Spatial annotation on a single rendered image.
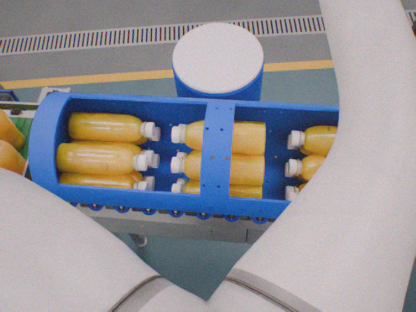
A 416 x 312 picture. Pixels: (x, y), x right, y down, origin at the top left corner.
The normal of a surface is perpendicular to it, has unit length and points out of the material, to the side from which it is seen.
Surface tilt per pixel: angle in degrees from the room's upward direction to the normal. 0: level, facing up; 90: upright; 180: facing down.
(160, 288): 59
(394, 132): 4
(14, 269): 14
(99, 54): 0
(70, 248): 38
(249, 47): 0
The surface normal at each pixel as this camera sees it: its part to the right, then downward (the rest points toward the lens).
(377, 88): -0.50, -0.45
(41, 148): -0.11, 0.04
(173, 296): 0.31, -0.95
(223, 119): -0.04, -0.60
